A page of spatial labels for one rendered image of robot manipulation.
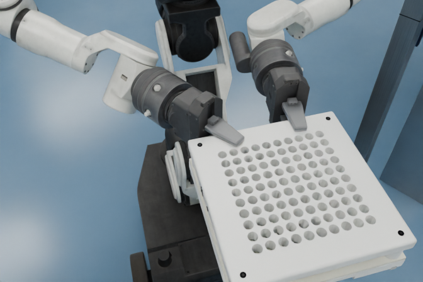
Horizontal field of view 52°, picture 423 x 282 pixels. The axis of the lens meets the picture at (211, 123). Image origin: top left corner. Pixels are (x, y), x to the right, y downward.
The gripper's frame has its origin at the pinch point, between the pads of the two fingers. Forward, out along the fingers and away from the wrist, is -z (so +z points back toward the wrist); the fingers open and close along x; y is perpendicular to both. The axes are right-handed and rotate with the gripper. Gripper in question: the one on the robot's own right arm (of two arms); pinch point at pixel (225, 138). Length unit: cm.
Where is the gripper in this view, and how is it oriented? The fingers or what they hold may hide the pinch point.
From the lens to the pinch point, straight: 68.6
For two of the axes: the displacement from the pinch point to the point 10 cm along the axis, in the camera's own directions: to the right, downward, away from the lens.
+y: -6.8, 5.2, -5.2
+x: 0.0, 7.1, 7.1
